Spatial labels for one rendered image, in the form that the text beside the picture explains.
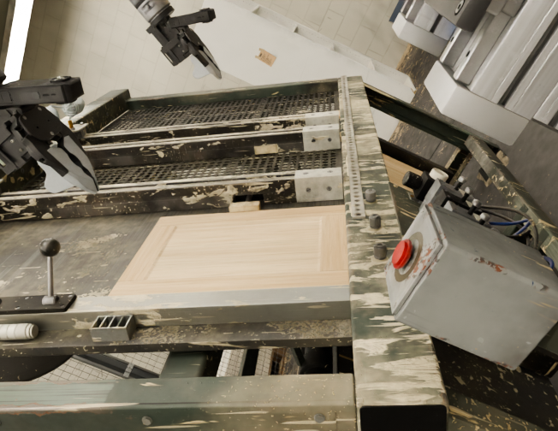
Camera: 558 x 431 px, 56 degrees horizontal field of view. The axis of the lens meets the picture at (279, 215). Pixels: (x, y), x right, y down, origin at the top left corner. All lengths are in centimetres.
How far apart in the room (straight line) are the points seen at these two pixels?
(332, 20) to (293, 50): 144
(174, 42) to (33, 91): 67
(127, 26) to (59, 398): 609
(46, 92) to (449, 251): 55
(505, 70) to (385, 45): 576
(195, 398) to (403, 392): 28
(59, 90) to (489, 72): 53
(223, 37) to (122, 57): 213
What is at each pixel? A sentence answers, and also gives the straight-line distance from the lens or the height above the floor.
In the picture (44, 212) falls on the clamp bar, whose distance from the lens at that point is 165.
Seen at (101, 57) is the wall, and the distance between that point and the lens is 696.
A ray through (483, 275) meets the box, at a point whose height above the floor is 87.
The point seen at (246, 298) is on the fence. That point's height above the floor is 106.
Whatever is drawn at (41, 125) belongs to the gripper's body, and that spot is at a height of 145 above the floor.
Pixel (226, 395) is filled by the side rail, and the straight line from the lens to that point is 78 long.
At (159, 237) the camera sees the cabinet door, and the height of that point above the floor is 128.
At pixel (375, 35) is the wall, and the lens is 632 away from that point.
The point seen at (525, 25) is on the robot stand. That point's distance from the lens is 60.
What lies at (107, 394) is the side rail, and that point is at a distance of 84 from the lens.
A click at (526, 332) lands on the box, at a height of 78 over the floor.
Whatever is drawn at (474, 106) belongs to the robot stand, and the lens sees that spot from 61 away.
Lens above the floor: 116
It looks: 6 degrees down
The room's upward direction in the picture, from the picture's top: 66 degrees counter-clockwise
